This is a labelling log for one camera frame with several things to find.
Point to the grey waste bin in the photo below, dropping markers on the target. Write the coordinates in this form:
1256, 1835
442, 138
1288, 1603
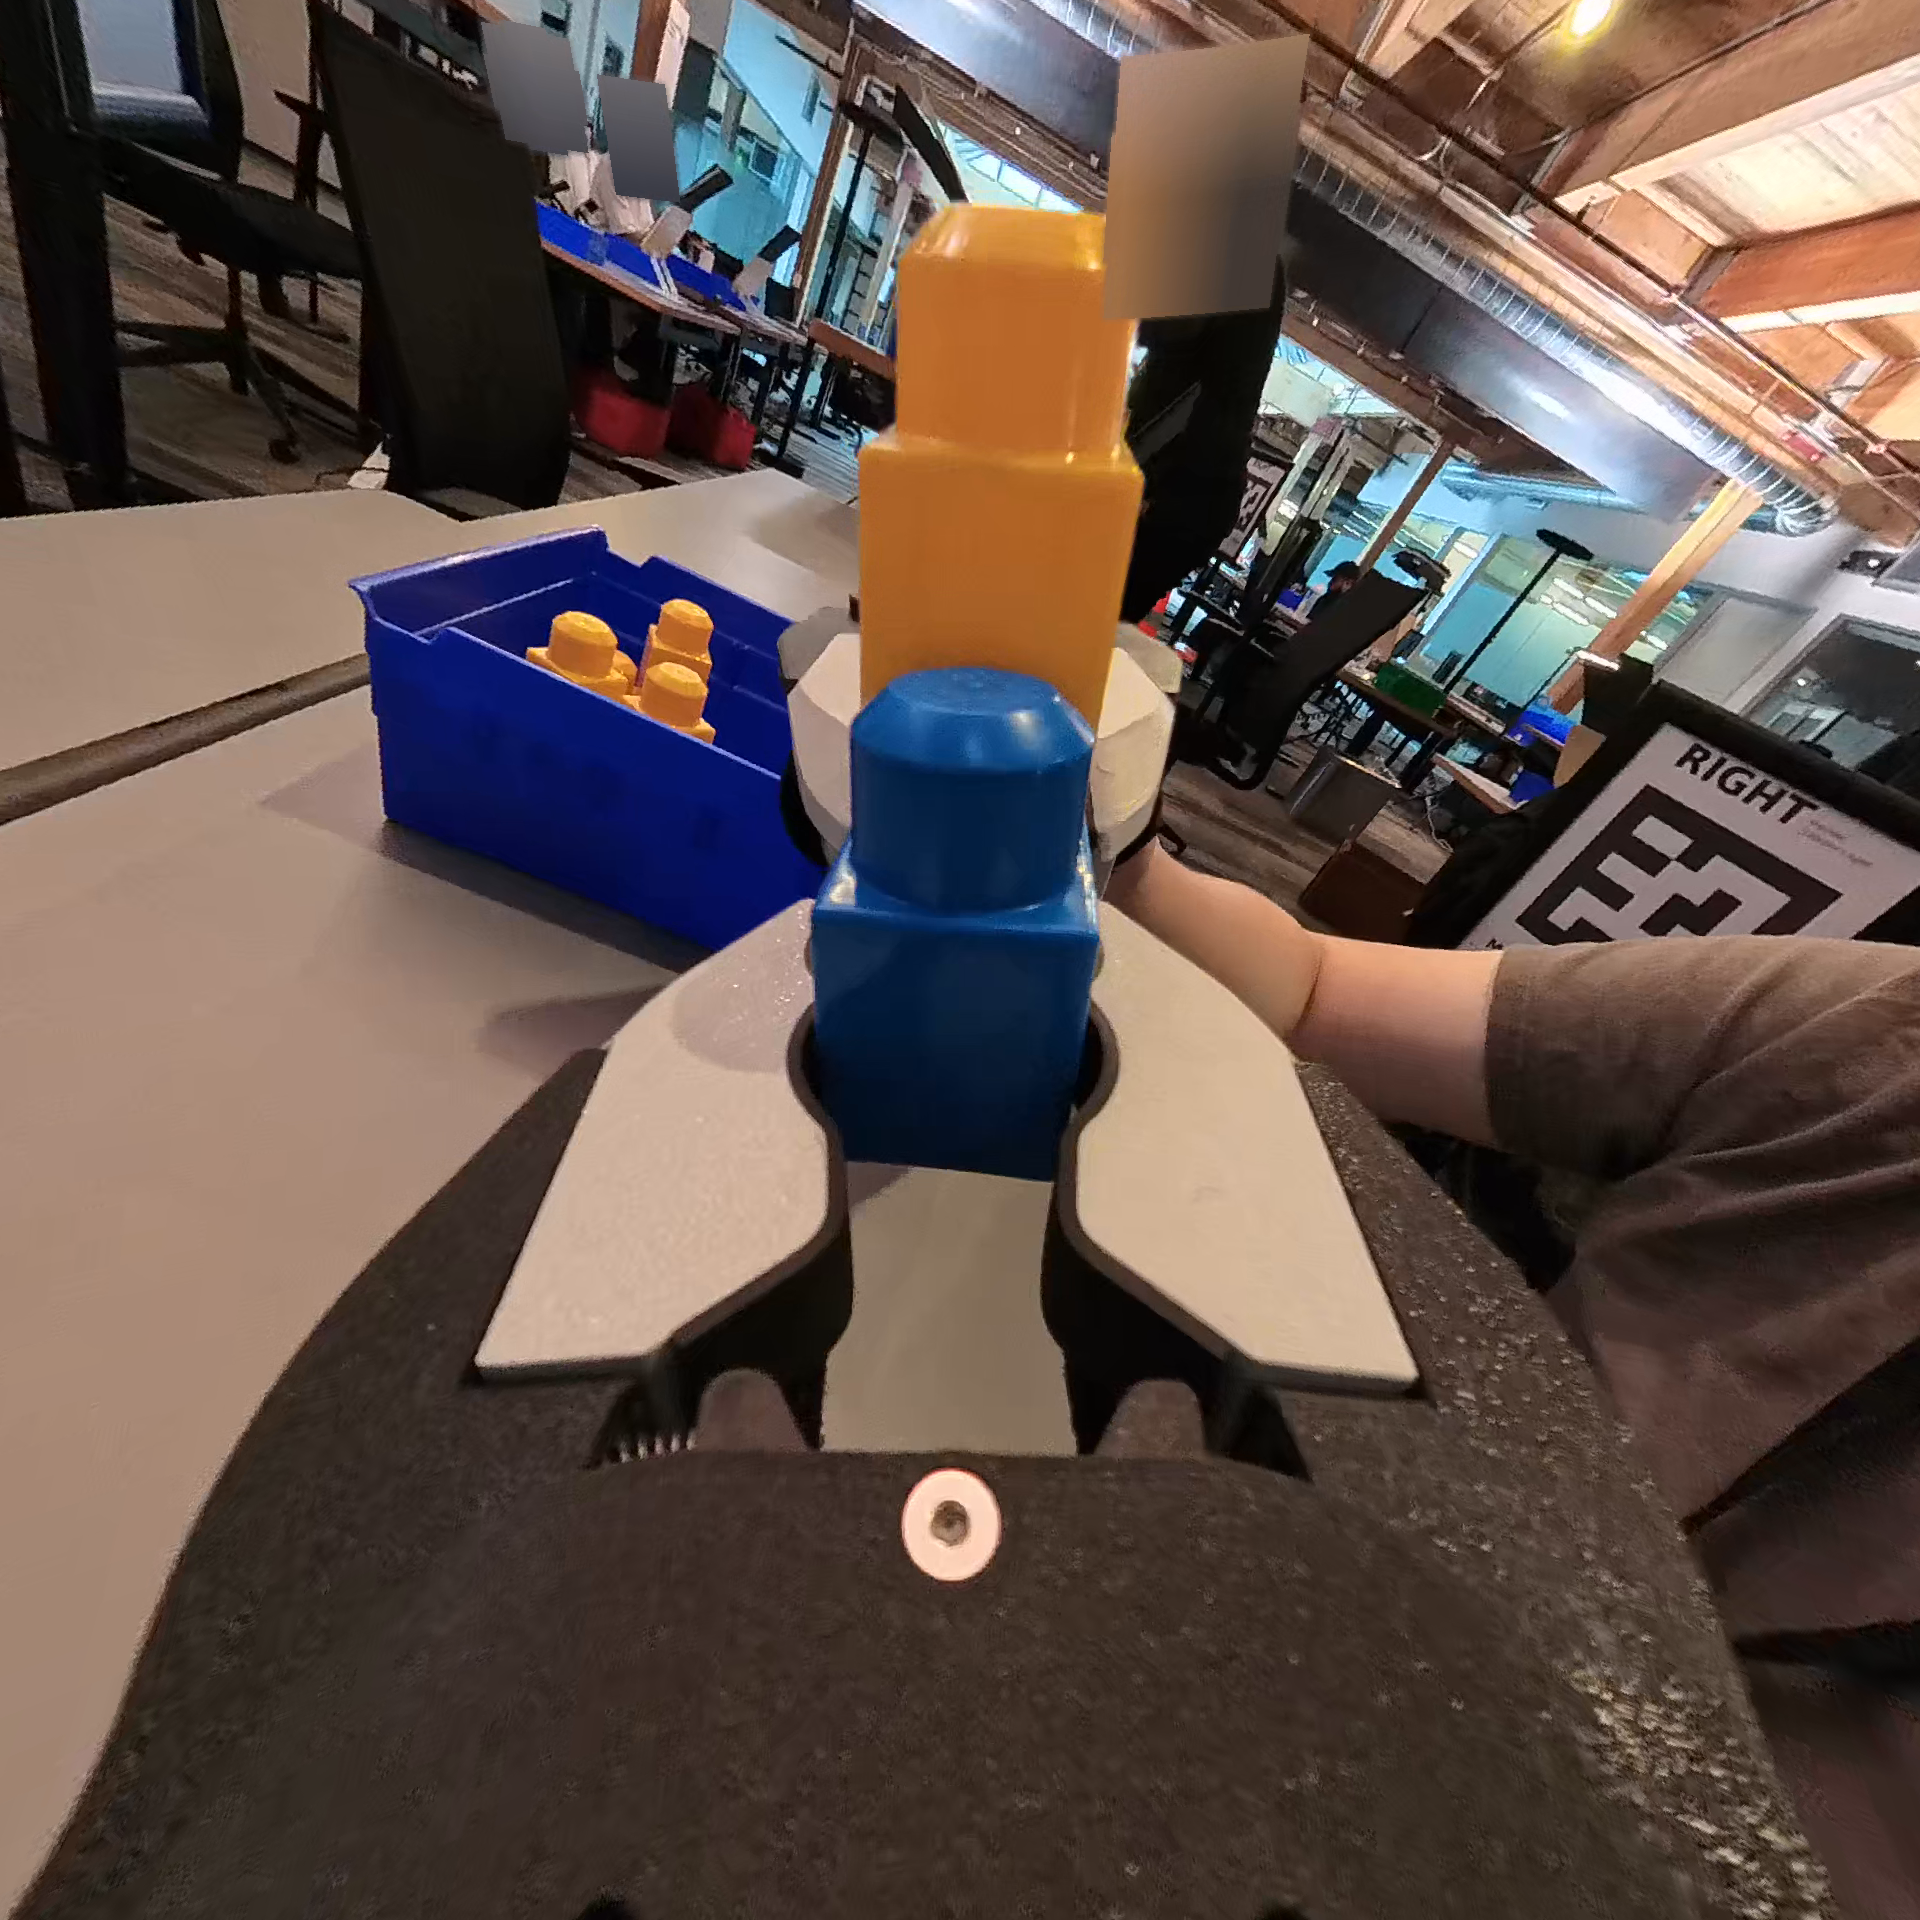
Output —
1341, 786

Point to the red storage crate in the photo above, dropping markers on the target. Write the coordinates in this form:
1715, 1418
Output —
622, 421
717, 433

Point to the black floor lamp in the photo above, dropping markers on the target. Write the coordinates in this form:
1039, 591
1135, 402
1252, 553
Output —
1570, 541

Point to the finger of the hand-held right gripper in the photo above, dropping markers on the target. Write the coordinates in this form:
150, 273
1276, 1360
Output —
1132, 749
821, 749

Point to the blue plastic bin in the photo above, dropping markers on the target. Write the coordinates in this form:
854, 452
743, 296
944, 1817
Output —
525, 795

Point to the person's brown shirt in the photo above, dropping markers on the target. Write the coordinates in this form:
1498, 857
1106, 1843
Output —
1725, 1200

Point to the green storage bin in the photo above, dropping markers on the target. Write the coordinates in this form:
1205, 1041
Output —
1406, 685

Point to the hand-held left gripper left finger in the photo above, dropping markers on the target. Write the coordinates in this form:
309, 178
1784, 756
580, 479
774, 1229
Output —
662, 1185

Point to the ceiling lamp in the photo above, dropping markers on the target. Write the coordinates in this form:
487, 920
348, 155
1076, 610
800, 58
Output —
1590, 13

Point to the person's right forearm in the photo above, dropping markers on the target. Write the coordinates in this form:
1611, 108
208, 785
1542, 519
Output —
1350, 1004

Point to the brown cardboard box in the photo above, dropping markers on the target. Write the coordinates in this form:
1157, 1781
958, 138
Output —
1359, 891

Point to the black office chair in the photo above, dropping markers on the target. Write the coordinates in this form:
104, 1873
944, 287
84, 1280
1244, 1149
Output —
1307, 674
224, 225
451, 271

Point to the black and white marker sign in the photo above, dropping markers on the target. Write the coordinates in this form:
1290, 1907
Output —
1680, 855

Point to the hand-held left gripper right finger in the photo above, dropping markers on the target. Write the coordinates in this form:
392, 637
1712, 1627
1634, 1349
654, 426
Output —
1230, 1200

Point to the blue storage bin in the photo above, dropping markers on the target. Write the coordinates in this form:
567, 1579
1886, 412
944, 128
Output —
567, 235
703, 276

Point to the blue two-stud building block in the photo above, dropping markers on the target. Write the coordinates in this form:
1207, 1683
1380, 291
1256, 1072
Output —
944, 1035

